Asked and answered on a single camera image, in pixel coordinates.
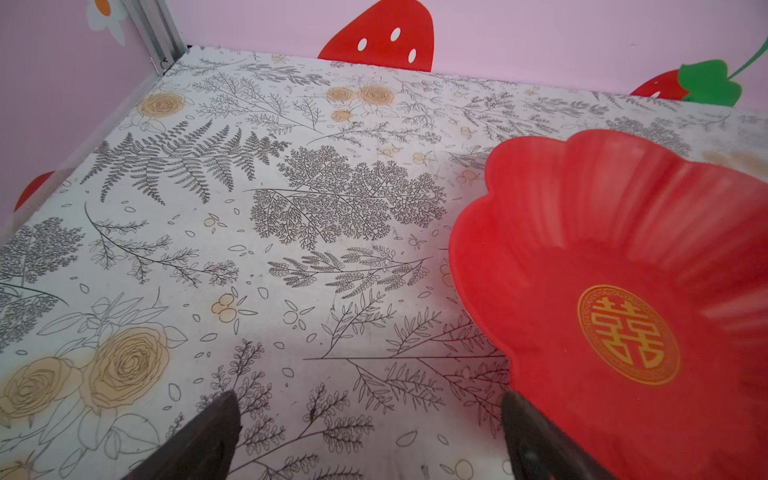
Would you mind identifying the red flower-shaped fruit bowl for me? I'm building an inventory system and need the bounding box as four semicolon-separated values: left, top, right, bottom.
449;130;767;479

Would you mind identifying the aluminium corner frame post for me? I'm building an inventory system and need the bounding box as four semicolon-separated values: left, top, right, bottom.
123;0;188;76

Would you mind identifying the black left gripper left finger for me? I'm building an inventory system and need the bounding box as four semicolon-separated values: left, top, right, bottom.
124;391;242;480

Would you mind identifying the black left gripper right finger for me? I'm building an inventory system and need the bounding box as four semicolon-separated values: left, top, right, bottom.
501;390;616;480

